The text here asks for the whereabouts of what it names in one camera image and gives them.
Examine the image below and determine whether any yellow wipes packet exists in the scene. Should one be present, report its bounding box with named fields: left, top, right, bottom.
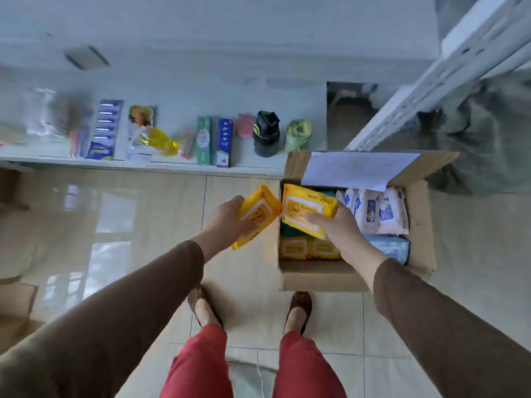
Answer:
left=280, top=237, right=308, bottom=261
left=281, top=183, right=339, bottom=241
left=307, top=238, right=342, bottom=261
left=231, top=185, right=283, bottom=251

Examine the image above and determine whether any brown cardboard box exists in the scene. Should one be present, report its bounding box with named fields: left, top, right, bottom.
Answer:
left=277, top=151, right=460, bottom=293

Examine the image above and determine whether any white metal rack post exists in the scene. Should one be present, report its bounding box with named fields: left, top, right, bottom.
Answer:
left=343, top=0, right=531, bottom=152

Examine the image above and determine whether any blue toothpaste box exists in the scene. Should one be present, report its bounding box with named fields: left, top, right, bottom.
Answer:
left=213, top=117, right=234, bottom=168

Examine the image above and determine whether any green toothpaste box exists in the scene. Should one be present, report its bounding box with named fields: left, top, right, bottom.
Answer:
left=195, top=116, right=212, bottom=166

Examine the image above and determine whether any clear plastic bag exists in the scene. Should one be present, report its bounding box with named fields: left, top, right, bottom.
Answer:
left=23, top=88, right=58, bottom=138

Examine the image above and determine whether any blue toothbrush blister pack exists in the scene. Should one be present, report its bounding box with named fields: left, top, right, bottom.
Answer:
left=85, top=99, right=124, bottom=161

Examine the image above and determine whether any person's right hand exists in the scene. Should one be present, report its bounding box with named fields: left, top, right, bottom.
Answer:
left=305, top=204, right=374, bottom=256

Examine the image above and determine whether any green water bottle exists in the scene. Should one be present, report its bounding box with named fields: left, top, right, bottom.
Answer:
left=284, top=119, right=313, bottom=153

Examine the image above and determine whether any person's left brown shoe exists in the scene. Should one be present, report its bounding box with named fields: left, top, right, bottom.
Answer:
left=187, top=284, right=225, bottom=329

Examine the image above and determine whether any light blue wipes packet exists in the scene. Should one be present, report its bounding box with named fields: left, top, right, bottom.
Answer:
left=364, top=234, right=411, bottom=266

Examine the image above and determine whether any black water bottle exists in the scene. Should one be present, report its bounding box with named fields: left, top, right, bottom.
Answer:
left=253, top=110, right=281, bottom=158

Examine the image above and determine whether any white paper sheet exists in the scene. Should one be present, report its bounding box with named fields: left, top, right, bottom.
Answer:
left=300, top=151, right=422, bottom=192

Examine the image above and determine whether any pink small packet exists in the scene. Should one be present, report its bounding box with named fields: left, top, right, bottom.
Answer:
left=236, top=113, right=257, bottom=139

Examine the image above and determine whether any person's leg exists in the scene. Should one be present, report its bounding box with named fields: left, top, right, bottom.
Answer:
left=159, top=324, right=234, bottom=398
left=272, top=331, right=348, bottom=398

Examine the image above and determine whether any person's brown shoe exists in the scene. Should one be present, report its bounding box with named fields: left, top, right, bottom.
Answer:
left=283, top=291, right=313, bottom=337
left=187, top=284, right=225, bottom=329

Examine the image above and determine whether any white low shelf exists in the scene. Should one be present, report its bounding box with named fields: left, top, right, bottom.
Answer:
left=0, top=68, right=329, bottom=179

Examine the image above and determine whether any person's right leg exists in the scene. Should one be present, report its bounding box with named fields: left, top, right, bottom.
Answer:
left=272, top=331, right=348, bottom=398

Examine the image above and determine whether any person's right brown shoe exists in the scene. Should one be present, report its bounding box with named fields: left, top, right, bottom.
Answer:
left=283, top=291, right=313, bottom=337

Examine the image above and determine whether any white wipes packet blue label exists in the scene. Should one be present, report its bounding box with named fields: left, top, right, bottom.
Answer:
left=376, top=187, right=410, bottom=236
left=355, top=189, right=383, bottom=235
left=335, top=188, right=360, bottom=216

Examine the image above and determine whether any grey cloth cover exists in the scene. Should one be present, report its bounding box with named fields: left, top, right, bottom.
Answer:
left=417, top=69, right=531, bottom=196

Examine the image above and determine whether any person's right forearm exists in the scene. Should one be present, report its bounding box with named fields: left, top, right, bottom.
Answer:
left=340, top=242, right=531, bottom=398

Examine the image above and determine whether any pack of coloured pens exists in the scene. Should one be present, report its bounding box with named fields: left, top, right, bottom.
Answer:
left=68, top=118, right=90, bottom=159

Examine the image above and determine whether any person's left hand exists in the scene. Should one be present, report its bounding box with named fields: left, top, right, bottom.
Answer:
left=206, top=196, right=260, bottom=252

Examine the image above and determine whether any orange toy blister card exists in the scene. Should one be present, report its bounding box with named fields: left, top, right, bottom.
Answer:
left=126, top=104, right=156, bottom=163

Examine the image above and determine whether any small pink tube pack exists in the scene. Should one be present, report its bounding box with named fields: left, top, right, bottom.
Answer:
left=178, top=127, right=196, bottom=160

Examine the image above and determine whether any person's left forearm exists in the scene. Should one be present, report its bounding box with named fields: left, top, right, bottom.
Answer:
left=0, top=229, right=227, bottom=398

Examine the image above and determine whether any person's left leg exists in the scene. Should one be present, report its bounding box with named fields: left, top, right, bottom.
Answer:
left=159, top=324, right=234, bottom=398

